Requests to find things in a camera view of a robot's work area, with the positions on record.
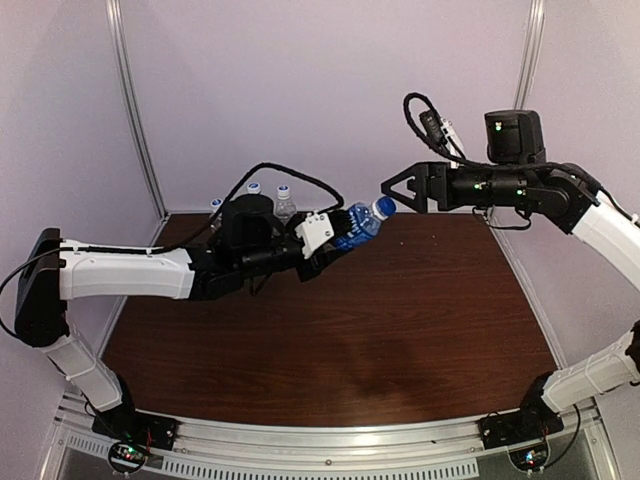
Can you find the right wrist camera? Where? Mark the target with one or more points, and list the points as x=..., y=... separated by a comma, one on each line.
x=442, y=137

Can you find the clear bottle white cap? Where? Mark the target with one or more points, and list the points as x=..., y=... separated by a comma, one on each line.
x=216, y=207

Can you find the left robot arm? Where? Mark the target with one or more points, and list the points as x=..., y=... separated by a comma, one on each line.
x=250, y=242

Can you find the blue bottle cap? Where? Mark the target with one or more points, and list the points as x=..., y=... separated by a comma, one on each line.
x=386, y=206

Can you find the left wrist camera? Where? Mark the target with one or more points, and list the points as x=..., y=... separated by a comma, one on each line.
x=316, y=229

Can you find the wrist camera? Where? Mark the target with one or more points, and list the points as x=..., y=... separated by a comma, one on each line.
x=316, y=229
x=442, y=137

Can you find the Pepsi label plastic bottle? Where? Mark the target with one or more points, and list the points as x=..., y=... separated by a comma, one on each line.
x=253, y=188

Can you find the left aluminium frame post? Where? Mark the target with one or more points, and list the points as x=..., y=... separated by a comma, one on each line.
x=117, y=32

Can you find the right aluminium frame post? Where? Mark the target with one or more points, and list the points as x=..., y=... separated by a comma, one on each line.
x=534, y=33

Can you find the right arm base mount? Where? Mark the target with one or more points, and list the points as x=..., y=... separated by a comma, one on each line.
x=524, y=434

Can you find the blue label plastic bottle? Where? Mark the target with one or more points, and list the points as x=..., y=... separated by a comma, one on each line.
x=366, y=223

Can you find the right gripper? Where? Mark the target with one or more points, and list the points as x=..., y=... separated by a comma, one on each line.
x=436, y=185

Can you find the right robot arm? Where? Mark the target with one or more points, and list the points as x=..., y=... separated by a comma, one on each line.
x=517, y=175

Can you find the aluminium frame post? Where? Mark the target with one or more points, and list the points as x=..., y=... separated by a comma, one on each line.
x=534, y=33
x=117, y=32

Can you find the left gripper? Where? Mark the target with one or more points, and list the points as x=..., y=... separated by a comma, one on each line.
x=310, y=265

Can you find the front aluminium rail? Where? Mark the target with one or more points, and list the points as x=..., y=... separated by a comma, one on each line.
x=450, y=449

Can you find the clear plastic bottle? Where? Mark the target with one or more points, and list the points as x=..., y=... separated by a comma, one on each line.
x=285, y=207

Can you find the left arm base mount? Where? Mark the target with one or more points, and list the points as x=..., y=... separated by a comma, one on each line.
x=132, y=448

